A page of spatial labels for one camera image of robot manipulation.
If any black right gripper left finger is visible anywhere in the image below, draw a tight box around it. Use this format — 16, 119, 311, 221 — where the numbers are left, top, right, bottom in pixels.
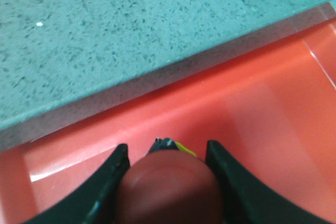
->
26, 144, 130, 223

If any grey granite counter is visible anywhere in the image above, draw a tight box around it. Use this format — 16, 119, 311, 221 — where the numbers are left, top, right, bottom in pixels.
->
1, 0, 335, 151

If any red push button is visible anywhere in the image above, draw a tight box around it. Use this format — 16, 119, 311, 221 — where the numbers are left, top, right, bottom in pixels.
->
115, 138, 224, 223

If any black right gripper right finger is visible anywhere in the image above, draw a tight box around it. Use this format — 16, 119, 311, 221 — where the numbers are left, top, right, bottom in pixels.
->
205, 140, 328, 223

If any red plastic tray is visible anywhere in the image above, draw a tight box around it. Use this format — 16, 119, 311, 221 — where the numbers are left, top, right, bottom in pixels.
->
1, 19, 335, 223

